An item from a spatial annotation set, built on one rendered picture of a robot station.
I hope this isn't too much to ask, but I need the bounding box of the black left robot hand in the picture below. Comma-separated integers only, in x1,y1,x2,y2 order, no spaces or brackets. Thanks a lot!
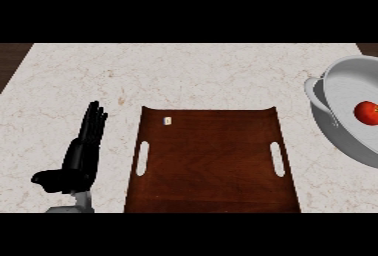
30,100,110,195

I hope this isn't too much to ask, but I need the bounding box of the brown wooden tray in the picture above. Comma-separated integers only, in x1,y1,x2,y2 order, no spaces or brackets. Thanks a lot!
123,105,303,214

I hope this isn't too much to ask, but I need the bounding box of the white metal pot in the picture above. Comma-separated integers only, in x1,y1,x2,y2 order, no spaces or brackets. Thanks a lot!
303,55,378,170

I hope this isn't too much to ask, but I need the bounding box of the red tomato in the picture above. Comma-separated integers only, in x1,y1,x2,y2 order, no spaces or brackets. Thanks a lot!
353,100,378,126

